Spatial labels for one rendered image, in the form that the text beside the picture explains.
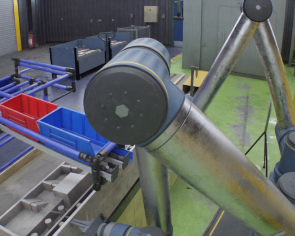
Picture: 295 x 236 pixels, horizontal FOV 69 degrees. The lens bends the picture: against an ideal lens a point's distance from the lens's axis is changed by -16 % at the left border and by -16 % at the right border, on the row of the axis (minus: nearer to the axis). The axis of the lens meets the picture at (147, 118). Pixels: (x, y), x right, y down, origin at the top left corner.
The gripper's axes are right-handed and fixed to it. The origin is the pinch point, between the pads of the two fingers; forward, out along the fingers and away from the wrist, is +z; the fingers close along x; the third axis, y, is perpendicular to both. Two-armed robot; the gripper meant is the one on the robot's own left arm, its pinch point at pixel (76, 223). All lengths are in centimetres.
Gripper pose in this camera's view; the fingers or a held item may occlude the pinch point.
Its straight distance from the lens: 106.3
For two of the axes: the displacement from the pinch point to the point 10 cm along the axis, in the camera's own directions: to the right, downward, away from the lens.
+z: -9.1, -0.1, 4.2
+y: -1.6, -9.2, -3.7
